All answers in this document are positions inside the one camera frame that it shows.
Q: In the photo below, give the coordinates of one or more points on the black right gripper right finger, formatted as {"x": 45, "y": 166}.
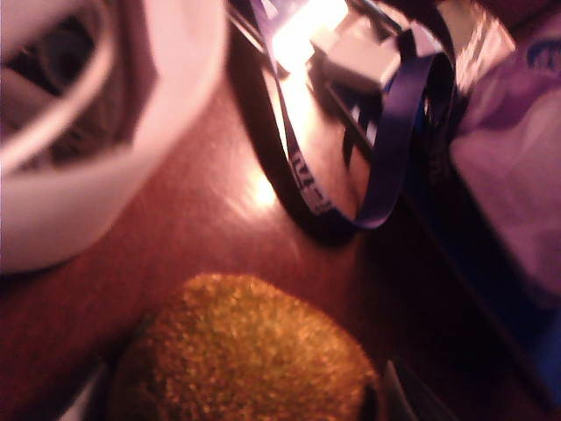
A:
{"x": 401, "y": 394}

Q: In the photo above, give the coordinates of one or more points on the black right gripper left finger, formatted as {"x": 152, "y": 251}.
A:
{"x": 85, "y": 399}

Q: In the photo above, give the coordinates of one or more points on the brown fuzzy kiwi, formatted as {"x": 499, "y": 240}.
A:
{"x": 245, "y": 351}

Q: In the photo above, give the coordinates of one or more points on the translucent plastic storage box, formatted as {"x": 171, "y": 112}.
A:
{"x": 166, "y": 87}

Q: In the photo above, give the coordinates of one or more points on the pale soft tissue pack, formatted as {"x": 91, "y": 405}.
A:
{"x": 513, "y": 175}

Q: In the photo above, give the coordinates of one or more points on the white card holder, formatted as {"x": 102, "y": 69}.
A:
{"x": 359, "y": 57}

